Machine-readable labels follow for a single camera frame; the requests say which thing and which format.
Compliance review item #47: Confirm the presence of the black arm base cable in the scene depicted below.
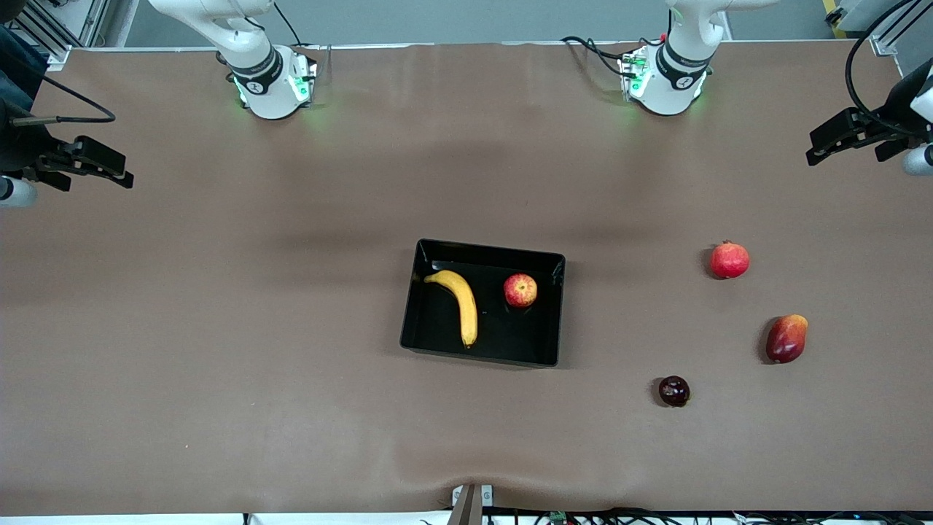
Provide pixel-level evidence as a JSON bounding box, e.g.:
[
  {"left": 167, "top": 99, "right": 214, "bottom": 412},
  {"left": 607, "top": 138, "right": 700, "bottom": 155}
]
[
  {"left": 561, "top": 33, "right": 665, "bottom": 79},
  {"left": 273, "top": 0, "right": 305, "bottom": 48}
]

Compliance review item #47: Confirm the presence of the aluminium frame profile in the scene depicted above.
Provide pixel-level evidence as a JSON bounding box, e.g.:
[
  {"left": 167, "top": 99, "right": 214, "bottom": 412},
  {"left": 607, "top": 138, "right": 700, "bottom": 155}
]
[
  {"left": 7, "top": 0, "right": 110, "bottom": 70},
  {"left": 867, "top": 0, "right": 933, "bottom": 58}
]

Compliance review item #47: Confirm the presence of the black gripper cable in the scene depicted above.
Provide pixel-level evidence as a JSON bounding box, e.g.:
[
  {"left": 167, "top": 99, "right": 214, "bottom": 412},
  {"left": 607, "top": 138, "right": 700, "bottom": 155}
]
[
  {"left": 846, "top": 0, "right": 933, "bottom": 139},
  {"left": 11, "top": 73, "right": 117, "bottom": 125}
]

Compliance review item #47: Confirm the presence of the dark blue fabric cover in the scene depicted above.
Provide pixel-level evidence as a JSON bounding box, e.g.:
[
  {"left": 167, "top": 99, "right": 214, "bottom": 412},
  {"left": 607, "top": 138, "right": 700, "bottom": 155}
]
[{"left": 0, "top": 26, "right": 48, "bottom": 110}]

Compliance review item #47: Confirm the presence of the red pomegranate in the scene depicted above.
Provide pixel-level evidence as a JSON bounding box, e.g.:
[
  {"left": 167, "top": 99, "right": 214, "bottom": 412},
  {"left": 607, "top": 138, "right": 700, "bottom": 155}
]
[{"left": 710, "top": 241, "right": 751, "bottom": 280}]

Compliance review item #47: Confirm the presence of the brown table mat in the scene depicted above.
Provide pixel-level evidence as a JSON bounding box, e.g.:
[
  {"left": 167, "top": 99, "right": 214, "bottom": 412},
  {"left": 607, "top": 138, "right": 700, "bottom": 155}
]
[{"left": 0, "top": 40, "right": 933, "bottom": 515}]

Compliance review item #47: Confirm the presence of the dark purple mangosteen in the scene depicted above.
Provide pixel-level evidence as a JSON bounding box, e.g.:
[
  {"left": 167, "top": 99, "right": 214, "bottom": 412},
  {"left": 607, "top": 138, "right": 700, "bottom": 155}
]
[{"left": 658, "top": 376, "right": 691, "bottom": 408}]

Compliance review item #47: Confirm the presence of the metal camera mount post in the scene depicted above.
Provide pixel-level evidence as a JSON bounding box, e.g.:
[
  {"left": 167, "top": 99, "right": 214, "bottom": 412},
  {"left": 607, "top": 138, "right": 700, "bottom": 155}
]
[{"left": 450, "top": 483, "right": 495, "bottom": 525}]

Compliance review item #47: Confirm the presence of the red yellow apple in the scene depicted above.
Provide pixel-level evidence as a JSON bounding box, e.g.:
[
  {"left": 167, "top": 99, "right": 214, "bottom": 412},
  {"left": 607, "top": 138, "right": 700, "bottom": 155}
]
[{"left": 503, "top": 273, "right": 539, "bottom": 308}]

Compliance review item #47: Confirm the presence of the yellow banana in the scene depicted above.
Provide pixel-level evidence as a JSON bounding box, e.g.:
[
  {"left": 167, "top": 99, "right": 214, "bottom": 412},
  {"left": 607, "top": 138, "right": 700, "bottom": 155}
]
[{"left": 424, "top": 270, "right": 479, "bottom": 349}]

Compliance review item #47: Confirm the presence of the red yellow mango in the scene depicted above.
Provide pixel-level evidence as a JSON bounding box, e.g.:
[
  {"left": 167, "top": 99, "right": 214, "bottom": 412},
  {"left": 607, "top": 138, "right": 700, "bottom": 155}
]
[{"left": 765, "top": 314, "right": 809, "bottom": 364}]

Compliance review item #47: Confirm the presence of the black plastic tray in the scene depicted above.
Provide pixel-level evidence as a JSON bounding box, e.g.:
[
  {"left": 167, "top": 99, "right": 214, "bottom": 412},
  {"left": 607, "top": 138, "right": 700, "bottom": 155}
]
[{"left": 399, "top": 238, "right": 566, "bottom": 368}]

